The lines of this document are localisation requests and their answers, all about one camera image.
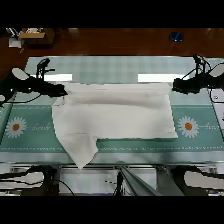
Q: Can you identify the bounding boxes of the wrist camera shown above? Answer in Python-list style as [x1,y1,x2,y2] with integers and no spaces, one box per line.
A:
[35,57,56,81]
[192,53,212,78]

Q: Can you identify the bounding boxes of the white shirt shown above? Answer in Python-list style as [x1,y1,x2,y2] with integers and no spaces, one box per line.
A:
[51,81,179,171]

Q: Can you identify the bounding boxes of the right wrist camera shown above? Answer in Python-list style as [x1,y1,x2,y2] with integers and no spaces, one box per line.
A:
[192,53,212,78]

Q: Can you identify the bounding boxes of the brown cardboard box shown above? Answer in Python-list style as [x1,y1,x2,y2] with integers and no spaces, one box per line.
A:
[18,27,56,46]

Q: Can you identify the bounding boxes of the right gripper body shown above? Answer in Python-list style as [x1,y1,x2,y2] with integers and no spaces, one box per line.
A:
[172,77,197,95]

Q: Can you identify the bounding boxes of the blue round object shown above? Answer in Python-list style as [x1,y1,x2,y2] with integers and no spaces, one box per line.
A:
[168,31,185,43]

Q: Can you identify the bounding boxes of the silver frame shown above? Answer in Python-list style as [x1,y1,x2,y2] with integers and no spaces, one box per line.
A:
[0,161,224,197]

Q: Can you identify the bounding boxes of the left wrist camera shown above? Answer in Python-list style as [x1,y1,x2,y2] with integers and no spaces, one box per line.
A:
[35,57,56,81]

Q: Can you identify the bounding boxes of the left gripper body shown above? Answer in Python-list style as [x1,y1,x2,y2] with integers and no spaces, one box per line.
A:
[45,83,69,99]

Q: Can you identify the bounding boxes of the black cable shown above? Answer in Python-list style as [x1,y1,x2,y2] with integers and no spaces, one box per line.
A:
[0,89,44,107]
[53,179,76,197]

